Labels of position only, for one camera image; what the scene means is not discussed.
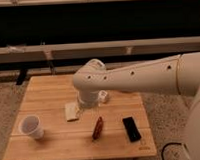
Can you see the white plastic bottle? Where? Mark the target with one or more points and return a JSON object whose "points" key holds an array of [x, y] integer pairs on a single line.
{"points": [[103, 96]]}

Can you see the wooden table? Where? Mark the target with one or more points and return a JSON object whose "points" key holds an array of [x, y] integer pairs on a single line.
{"points": [[46, 97]]}

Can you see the long beige rail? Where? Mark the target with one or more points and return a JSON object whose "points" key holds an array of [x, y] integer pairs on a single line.
{"points": [[95, 50]]}

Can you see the dark red pepper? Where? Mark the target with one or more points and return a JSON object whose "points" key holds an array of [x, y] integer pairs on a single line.
{"points": [[98, 128]]}

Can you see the white paper cup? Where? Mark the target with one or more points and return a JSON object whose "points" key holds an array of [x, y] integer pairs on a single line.
{"points": [[31, 127]]}

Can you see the black rectangular phone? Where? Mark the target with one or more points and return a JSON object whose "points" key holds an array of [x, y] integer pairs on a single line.
{"points": [[131, 129]]}

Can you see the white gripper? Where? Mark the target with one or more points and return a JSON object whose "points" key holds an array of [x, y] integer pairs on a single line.
{"points": [[87, 99]]}

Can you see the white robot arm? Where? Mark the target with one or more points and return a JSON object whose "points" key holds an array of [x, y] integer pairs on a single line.
{"points": [[179, 74]]}

